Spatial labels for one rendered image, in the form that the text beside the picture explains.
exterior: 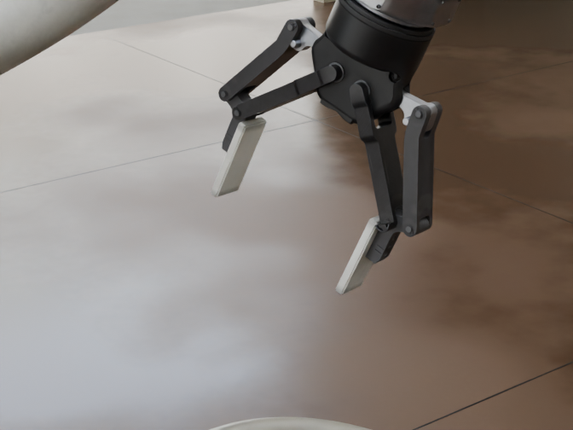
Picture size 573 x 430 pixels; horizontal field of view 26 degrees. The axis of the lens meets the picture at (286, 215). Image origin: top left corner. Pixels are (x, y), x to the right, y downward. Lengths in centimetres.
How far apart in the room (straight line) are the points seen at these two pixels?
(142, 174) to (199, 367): 178
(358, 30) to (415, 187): 12
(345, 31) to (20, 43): 23
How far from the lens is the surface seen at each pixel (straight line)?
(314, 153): 574
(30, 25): 89
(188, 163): 563
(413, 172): 91
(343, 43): 89
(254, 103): 98
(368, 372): 387
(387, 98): 91
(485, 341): 409
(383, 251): 94
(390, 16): 87
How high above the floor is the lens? 189
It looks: 22 degrees down
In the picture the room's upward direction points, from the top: straight up
